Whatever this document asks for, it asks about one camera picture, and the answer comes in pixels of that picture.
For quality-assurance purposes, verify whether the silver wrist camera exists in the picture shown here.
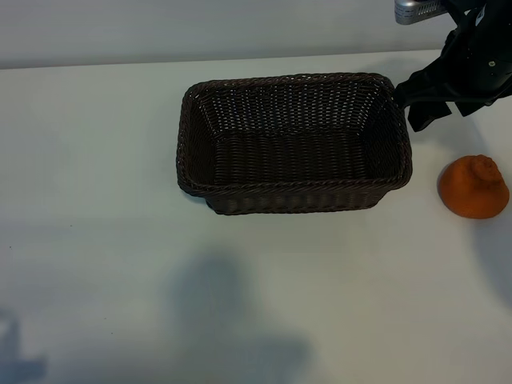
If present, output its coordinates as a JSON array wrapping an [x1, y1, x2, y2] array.
[[394, 0, 446, 26]]

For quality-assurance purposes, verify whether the orange with bumpy neck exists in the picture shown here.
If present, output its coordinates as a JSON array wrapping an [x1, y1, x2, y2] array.
[[438, 154, 510, 220]]

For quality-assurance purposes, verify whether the dark brown woven basket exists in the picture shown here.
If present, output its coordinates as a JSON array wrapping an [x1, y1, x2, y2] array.
[[174, 71, 414, 216]]

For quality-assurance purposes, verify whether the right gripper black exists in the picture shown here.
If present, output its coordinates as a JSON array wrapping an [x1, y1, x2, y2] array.
[[393, 0, 512, 133]]

